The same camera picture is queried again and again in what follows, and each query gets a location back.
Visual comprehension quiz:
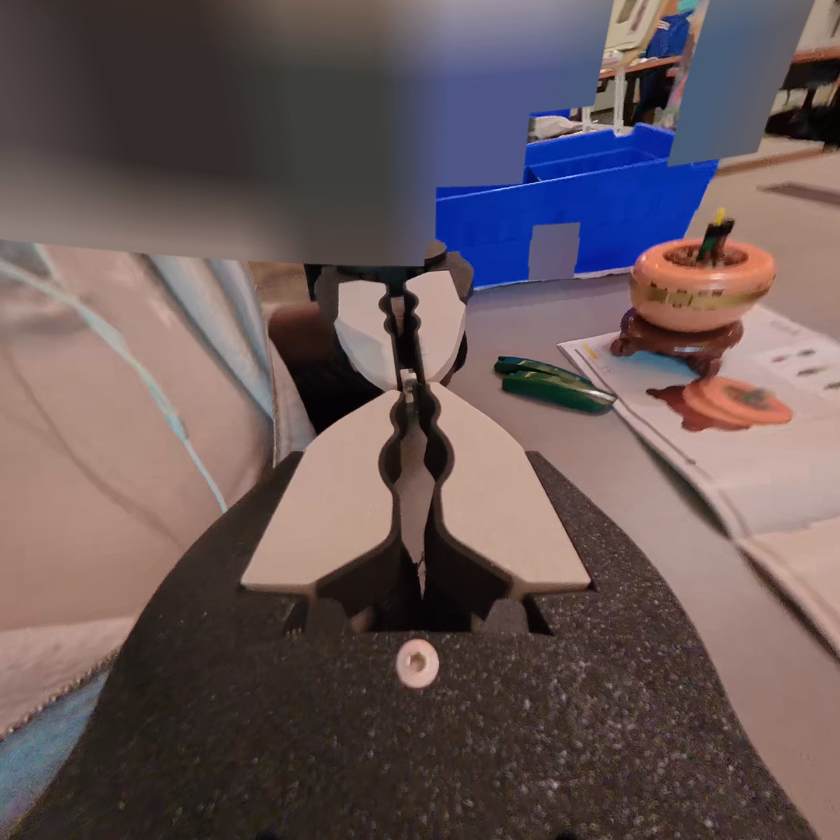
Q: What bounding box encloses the brown background table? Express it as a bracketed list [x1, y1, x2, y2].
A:
[599, 45, 840, 129]

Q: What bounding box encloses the green brick leaf piece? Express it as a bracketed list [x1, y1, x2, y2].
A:
[494, 355, 592, 383]
[501, 370, 618, 415]

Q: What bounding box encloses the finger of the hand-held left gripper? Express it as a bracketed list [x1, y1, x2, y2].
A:
[406, 268, 468, 386]
[333, 281, 403, 390]

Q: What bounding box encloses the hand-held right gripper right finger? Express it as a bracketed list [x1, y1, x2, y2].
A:
[420, 382, 593, 599]

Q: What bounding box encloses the orange brick pot model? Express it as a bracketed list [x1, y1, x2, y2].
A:
[609, 207, 778, 379]

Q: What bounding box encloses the blue plastic bin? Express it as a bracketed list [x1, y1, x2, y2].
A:
[436, 110, 720, 291]

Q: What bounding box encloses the person's left forearm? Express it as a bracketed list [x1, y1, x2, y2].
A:
[268, 303, 342, 371]

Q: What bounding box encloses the brick building instruction booklet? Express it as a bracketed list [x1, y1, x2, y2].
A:
[556, 305, 840, 657]

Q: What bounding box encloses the beige zip jacket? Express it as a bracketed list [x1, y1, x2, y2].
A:
[0, 239, 317, 737]

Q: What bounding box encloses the thin white cable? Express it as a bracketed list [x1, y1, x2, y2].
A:
[0, 257, 228, 514]

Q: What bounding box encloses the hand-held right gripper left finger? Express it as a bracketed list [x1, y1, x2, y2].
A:
[240, 388, 403, 600]

